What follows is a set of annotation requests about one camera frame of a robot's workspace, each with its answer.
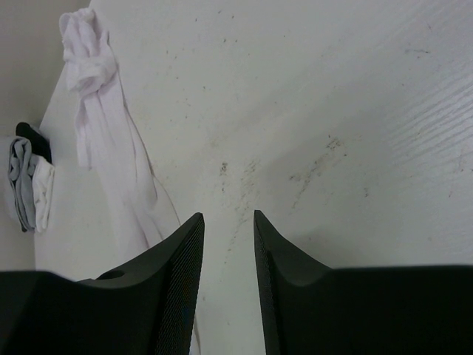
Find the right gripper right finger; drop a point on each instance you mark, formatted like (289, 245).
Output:
(310, 308)

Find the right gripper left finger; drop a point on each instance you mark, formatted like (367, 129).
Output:
(145, 306)

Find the folded black tank top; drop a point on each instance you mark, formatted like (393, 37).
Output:
(40, 145)

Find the folded grey tank top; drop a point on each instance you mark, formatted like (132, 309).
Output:
(21, 167)

